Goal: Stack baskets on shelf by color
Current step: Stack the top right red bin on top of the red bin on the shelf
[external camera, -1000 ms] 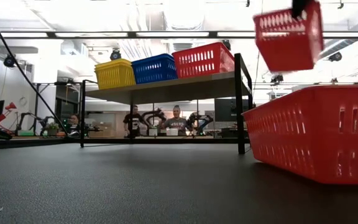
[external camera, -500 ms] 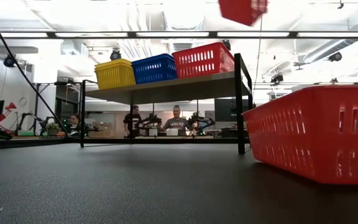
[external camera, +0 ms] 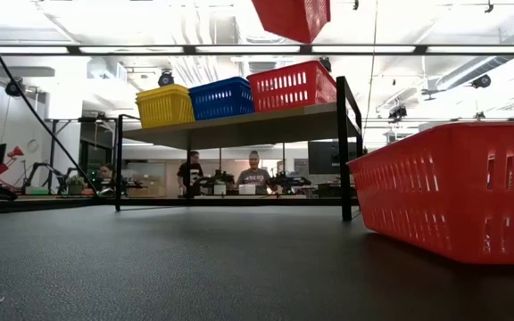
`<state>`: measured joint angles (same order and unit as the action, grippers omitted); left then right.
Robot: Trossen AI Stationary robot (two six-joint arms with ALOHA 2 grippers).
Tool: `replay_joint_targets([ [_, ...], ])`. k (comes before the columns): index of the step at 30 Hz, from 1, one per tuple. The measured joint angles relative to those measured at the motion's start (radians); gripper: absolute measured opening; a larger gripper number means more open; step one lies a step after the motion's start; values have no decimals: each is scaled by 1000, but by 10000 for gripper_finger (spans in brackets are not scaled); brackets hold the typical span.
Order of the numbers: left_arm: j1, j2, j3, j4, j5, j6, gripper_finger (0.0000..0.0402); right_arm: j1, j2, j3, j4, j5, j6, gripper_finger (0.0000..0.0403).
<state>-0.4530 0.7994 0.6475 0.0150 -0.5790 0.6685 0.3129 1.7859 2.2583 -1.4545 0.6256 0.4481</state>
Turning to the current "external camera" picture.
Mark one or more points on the red plastic slotted basket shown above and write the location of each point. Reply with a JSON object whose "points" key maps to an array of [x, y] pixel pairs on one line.
{"points": [[292, 18], [462, 178], [292, 101]]}

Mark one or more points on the red desk lamp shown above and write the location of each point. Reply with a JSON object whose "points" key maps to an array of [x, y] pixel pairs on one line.
{"points": [[15, 152]]}

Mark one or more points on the person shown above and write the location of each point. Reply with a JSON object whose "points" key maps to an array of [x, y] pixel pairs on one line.
{"points": [[190, 171], [254, 176], [106, 171]]}

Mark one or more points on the black table frame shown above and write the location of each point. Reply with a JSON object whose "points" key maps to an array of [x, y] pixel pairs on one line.
{"points": [[239, 202]]}

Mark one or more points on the black ceiling spotlight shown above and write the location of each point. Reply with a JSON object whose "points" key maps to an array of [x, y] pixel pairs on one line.
{"points": [[14, 87], [397, 112], [481, 81], [326, 65], [166, 79]]}

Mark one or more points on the black wall screen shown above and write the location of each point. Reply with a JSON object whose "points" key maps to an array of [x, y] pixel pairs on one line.
{"points": [[326, 156]]}

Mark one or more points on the small white box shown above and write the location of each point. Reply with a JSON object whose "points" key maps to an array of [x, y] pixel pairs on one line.
{"points": [[220, 188], [246, 189]]}

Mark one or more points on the small potted plant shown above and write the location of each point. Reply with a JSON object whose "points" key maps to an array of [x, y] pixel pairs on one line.
{"points": [[76, 183]]}

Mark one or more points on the wooden shelf with black legs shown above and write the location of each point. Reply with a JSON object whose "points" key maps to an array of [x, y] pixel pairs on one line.
{"points": [[239, 129]]}

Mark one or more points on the black background robot arm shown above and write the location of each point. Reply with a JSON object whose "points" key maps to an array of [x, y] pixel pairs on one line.
{"points": [[214, 179], [289, 180], [43, 165]]}

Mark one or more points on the black table mat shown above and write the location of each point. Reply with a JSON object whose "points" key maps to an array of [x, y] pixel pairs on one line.
{"points": [[239, 276]]}

